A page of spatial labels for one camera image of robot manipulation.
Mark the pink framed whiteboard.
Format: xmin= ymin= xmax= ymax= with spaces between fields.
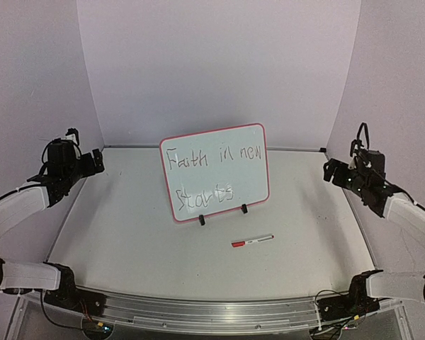
xmin=159 ymin=123 xmax=270 ymax=223

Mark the whiteboard marker pen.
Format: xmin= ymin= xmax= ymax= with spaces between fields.
xmin=231 ymin=234 xmax=274 ymax=247

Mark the red marker cap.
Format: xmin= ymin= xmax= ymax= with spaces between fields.
xmin=232 ymin=241 xmax=246 ymax=248

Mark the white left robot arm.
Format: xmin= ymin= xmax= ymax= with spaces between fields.
xmin=0 ymin=128 xmax=105 ymax=309

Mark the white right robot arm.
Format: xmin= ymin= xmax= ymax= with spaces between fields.
xmin=319 ymin=149 xmax=425 ymax=315

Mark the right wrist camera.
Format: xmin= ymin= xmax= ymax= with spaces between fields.
xmin=348 ymin=123 xmax=370 ymax=169

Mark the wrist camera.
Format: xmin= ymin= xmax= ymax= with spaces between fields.
xmin=63 ymin=127 xmax=79 ymax=149
xmin=348 ymin=123 xmax=370 ymax=169

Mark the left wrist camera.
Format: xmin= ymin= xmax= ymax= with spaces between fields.
xmin=63 ymin=127 xmax=79 ymax=149

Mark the wire whiteboard stand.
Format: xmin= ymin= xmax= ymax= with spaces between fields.
xmin=198 ymin=204 xmax=248 ymax=226

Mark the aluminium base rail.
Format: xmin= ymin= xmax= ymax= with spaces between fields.
xmin=44 ymin=286 xmax=401 ymax=336

